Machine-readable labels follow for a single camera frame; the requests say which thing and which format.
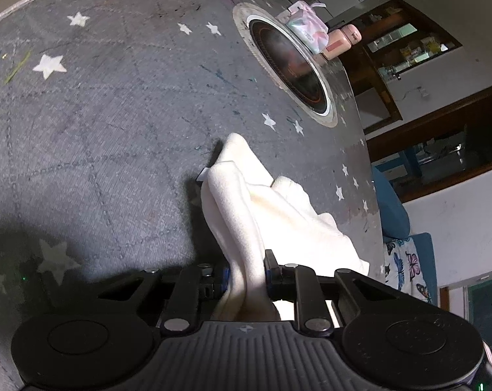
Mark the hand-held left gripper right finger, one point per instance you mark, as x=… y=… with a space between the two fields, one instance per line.
x=271 y=271

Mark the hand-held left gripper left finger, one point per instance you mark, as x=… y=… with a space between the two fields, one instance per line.
x=207 y=289

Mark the white garment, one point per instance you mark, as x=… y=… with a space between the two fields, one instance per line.
x=254 y=207

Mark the blue pillow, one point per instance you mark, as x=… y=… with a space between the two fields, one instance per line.
x=392 y=207

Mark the butterfly print pillow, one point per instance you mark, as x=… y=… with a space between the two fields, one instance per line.
x=409 y=264

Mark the blue sofa bed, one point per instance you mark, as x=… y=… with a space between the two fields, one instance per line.
x=427 y=244

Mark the blue table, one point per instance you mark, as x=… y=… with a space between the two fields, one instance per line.
x=405 y=163

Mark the grey star-printed tablecloth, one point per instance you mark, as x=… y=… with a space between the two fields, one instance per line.
x=107 y=130

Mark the dark wooden side table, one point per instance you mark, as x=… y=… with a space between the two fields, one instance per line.
x=372 y=97

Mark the built-in induction cooker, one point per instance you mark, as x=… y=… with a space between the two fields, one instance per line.
x=286 y=61

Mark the window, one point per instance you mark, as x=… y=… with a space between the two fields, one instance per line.
x=488 y=301

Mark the pink thermos bottle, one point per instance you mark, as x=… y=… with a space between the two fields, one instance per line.
x=341 y=40

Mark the pink tissue pack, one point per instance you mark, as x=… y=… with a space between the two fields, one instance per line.
x=307 y=26

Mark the dark wooden cabinet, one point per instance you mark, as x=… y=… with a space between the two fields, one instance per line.
x=409 y=40

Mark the dark wooden door frame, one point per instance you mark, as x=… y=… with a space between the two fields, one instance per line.
x=445 y=106

